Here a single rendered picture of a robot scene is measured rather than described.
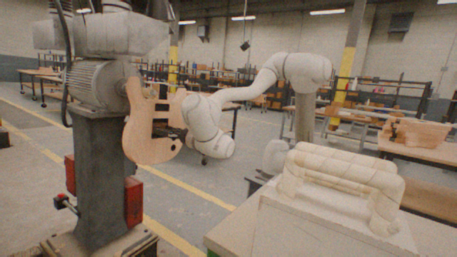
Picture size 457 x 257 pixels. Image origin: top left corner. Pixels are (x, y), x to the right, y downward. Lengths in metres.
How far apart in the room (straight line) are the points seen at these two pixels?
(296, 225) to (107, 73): 0.97
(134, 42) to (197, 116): 0.34
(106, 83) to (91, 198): 0.66
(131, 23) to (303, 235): 0.79
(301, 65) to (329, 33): 11.02
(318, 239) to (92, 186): 1.19
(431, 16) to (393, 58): 1.72
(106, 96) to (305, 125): 0.99
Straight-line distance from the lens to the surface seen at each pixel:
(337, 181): 0.63
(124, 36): 0.87
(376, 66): 11.67
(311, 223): 0.49
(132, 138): 1.03
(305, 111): 1.17
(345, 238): 0.49
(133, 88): 1.00
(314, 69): 1.06
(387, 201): 0.47
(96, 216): 1.52
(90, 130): 1.31
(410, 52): 11.78
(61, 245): 1.74
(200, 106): 0.73
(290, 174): 0.47
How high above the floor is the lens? 1.34
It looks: 13 degrees down
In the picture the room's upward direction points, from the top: 6 degrees clockwise
